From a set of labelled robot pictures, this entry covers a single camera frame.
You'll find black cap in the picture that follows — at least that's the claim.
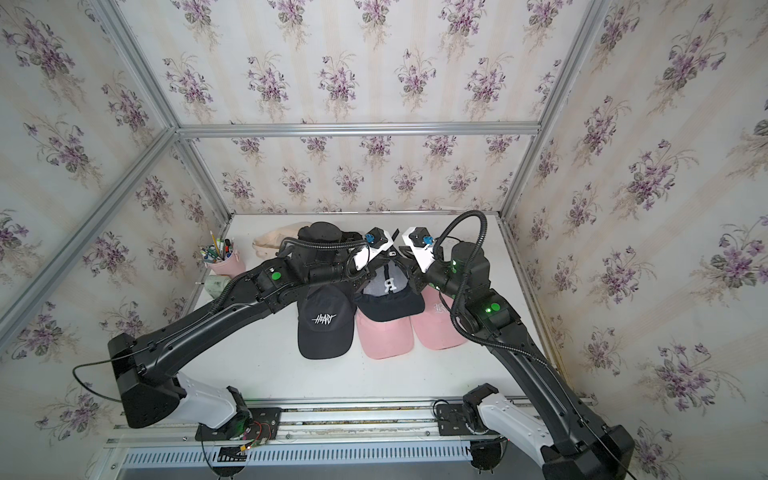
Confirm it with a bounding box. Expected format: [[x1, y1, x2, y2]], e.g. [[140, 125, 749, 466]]
[[354, 260, 425, 323]]

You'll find dark grey baseball cap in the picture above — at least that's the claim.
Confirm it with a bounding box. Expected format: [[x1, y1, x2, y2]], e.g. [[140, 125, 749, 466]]
[[297, 283, 357, 360]]

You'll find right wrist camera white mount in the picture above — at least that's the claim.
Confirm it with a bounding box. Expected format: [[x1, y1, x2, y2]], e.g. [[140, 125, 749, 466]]
[[401, 227, 435, 273]]

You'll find beige cap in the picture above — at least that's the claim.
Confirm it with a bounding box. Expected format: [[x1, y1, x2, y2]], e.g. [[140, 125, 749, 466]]
[[251, 222, 309, 260]]

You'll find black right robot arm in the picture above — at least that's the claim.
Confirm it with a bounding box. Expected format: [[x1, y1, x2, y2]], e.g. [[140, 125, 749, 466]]
[[420, 242, 635, 479]]

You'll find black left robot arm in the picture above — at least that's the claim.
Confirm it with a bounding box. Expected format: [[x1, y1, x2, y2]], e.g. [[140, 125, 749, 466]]
[[108, 222, 394, 438]]

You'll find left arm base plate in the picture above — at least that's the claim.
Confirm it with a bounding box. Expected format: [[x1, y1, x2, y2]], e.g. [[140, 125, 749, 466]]
[[195, 407, 283, 443]]

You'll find pink cap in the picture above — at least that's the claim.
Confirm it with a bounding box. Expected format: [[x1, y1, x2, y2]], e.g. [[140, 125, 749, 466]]
[[355, 310, 414, 360], [411, 286, 466, 350]]

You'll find aluminium rail frame front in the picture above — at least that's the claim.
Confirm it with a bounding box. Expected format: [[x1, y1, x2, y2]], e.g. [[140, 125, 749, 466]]
[[86, 397, 534, 479]]

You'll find pink pen cup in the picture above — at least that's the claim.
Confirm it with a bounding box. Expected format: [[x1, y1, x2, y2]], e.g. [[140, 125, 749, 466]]
[[199, 232, 246, 278]]

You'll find green tape dispenser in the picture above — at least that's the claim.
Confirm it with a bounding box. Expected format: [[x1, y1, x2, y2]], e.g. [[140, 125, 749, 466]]
[[202, 274, 231, 299]]

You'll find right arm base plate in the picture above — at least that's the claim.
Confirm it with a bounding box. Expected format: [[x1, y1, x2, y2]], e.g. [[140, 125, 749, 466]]
[[431, 399, 500, 437]]

